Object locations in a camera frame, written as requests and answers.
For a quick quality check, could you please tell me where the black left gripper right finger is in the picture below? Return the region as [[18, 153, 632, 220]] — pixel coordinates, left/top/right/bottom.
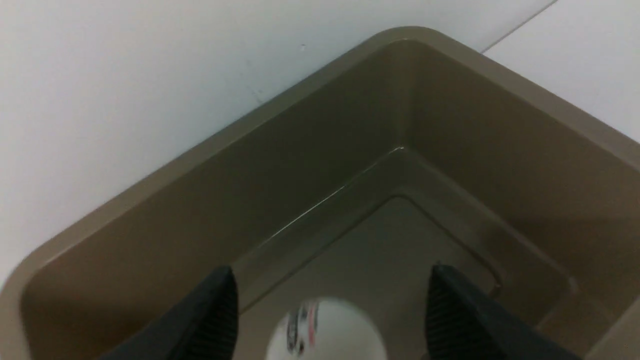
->
[[425, 264, 578, 360]]

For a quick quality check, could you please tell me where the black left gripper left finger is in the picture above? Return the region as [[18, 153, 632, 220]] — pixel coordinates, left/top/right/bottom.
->
[[100, 266, 239, 360]]

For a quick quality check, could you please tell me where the white ball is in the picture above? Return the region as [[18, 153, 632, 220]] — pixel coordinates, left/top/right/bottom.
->
[[265, 297, 388, 360]]

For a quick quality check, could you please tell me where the tan plastic bin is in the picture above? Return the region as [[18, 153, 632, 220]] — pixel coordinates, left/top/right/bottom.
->
[[1, 27, 639, 360]]

